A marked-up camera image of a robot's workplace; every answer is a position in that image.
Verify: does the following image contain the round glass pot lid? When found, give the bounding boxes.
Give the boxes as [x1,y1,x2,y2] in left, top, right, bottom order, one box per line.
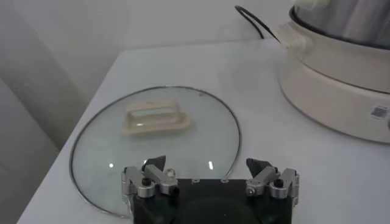
[69,85,243,219]

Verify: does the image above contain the cream electric cooker pot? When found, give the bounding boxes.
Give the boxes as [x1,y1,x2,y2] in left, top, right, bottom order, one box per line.
[275,5,390,144]

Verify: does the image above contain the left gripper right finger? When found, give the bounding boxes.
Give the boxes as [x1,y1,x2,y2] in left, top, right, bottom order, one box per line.
[245,157,301,208]

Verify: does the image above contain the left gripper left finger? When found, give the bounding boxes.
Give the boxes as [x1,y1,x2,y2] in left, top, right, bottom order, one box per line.
[121,155,179,199]

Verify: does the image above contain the black cooker power cord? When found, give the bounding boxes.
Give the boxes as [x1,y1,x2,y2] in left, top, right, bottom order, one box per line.
[234,5,281,43]

